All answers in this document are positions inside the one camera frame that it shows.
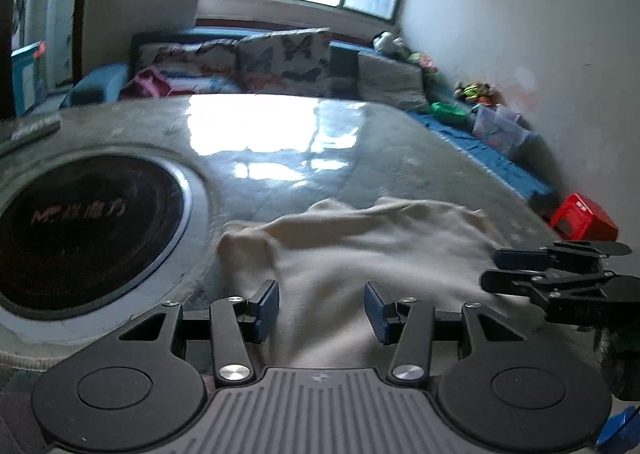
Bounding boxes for long butterfly print pillow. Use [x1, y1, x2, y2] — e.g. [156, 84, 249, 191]
[134, 40, 244, 94]

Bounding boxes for grey remote control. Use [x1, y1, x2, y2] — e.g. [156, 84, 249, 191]
[0, 115, 62, 156]

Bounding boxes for green plastic bowl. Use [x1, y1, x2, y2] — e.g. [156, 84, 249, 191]
[430, 102, 469, 127]

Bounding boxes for colourful plush toy pile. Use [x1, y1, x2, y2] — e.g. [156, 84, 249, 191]
[454, 82, 497, 107]

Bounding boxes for blue gripper handle part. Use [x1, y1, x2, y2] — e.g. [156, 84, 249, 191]
[596, 406, 640, 454]

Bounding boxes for large butterfly print pillow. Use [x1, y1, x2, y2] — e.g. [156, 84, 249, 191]
[236, 28, 332, 97]

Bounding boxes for grey square cushion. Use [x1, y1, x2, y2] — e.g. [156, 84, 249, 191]
[357, 52, 427, 110]

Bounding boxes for grey star quilted table cover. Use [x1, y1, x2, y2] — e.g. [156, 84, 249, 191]
[0, 93, 601, 454]

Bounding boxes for green orange toys on sill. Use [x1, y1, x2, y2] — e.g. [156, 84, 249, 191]
[408, 52, 438, 74]

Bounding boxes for blue corner sofa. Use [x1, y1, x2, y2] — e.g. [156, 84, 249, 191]
[63, 28, 560, 218]

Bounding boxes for cream knit sweater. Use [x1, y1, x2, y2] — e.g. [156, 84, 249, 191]
[217, 197, 542, 367]

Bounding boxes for pink garment on sofa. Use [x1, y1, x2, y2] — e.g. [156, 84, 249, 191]
[120, 67, 174, 99]

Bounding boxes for dark doorway frame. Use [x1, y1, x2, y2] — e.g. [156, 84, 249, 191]
[1, 0, 85, 120]

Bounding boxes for black round induction cooktop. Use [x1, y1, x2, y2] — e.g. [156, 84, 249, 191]
[1, 155, 192, 321]

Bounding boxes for clear plastic storage box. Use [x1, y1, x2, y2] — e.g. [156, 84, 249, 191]
[472, 105, 534, 161]

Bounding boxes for red plastic stool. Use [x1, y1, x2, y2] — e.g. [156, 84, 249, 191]
[550, 193, 620, 241]

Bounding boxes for blue children's cabinet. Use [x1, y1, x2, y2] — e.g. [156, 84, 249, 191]
[11, 41, 48, 117]

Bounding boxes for white plush toy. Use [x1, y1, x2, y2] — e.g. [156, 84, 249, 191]
[372, 31, 410, 59]

